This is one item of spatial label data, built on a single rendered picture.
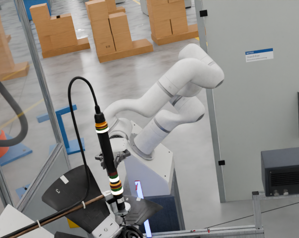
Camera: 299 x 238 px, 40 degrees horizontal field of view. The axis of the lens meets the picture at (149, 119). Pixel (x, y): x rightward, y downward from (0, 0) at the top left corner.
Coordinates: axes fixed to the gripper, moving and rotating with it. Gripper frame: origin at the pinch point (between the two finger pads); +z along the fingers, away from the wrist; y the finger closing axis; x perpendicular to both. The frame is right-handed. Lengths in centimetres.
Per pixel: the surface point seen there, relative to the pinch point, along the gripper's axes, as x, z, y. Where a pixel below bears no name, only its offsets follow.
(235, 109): -62, -179, -56
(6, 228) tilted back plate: -16.1, 11.5, 40.5
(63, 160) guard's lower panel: -60, -122, 70
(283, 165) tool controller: -26, -29, -65
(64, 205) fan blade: -12.4, 5.9, 19.0
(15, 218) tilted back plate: -16.7, 4.8, 40.0
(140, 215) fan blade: -31.2, -10.0, -4.1
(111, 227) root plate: -24.0, 5.9, 3.7
